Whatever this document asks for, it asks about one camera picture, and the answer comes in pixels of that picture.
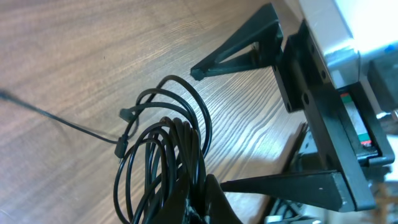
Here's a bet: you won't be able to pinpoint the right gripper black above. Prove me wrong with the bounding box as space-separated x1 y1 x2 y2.
220 26 395 212

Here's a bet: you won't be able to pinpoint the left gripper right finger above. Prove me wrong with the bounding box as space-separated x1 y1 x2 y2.
204 174 242 224

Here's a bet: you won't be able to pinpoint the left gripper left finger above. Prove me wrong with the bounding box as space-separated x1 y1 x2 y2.
152 177 192 224

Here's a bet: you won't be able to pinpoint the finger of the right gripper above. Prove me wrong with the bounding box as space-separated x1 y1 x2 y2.
190 3 283 81

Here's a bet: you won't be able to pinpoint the black usb cable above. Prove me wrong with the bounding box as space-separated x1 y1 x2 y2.
0 75 213 224

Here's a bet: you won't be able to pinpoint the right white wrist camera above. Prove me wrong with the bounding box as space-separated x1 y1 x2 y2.
299 0 397 88

